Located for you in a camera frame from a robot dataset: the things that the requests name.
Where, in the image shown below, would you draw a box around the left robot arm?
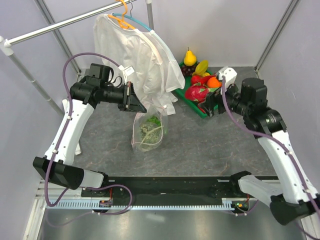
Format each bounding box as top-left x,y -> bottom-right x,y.
33,63 -> 147,197

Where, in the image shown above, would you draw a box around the green plastic tray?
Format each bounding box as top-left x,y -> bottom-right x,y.
174,61 -> 218,119

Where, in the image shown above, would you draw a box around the clear pink-dotted zip bag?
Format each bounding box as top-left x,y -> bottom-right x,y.
131,104 -> 168,152

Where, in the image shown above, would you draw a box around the green melon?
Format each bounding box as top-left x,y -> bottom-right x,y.
138,122 -> 163,152

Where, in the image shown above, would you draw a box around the white metal clothes rack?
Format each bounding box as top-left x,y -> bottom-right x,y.
0,0 -> 155,155

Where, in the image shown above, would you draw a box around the orange fruit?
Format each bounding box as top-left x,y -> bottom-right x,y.
206,76 -> 222,89

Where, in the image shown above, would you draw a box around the light blue cable duct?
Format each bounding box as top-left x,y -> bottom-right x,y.
54,199 -> 234,211

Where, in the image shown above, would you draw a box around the orange clothes hanger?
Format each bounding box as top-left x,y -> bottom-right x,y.
107,0 -> 135,30

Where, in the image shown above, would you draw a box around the yellow pear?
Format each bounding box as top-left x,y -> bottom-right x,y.
183,48 -> 197,67

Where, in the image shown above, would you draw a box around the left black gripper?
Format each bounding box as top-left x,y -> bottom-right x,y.
100,81 -> 147,114

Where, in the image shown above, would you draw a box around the white t-shirt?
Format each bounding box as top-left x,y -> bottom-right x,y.
93,14 -> 186,115

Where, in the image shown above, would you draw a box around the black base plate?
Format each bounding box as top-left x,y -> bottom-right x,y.
81,176 -> 253,204

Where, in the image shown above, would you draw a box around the dark purple grapes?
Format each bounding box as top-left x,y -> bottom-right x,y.
180,64 -> 197,77

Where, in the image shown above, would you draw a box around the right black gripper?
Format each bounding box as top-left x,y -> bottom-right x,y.
199,78 -> 252,117

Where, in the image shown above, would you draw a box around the pink dragon fruit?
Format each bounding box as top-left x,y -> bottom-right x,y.
184,83 -> 216,102

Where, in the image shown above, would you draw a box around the yellow star fruit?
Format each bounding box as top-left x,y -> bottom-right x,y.
192,60 -> 210,77

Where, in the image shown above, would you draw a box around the red pepper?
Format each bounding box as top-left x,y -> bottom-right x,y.
200,75 -> 216,85

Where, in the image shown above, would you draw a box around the green lettuce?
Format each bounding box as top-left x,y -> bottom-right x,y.
146,115 -> 168,135

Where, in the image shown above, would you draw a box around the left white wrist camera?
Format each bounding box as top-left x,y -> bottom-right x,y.
118,65 -> 135,78

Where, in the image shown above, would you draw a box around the teal clothes hanger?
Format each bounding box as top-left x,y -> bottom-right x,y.
111,12 -> 176,61

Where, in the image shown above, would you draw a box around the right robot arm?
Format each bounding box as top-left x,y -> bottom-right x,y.
206,78 -> 320,226

